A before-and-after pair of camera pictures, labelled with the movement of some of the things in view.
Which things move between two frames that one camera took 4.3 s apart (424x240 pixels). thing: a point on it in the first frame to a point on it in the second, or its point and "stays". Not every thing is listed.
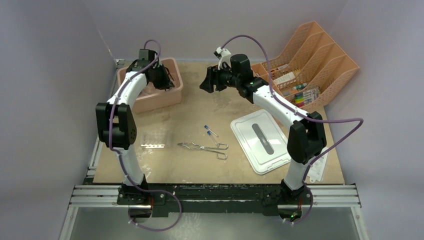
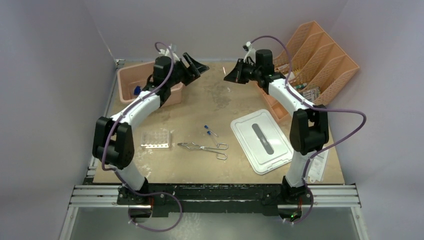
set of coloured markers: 303,98 stays
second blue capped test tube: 209,133 stays
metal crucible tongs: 220,155 stays
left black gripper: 166,83 to 192,72
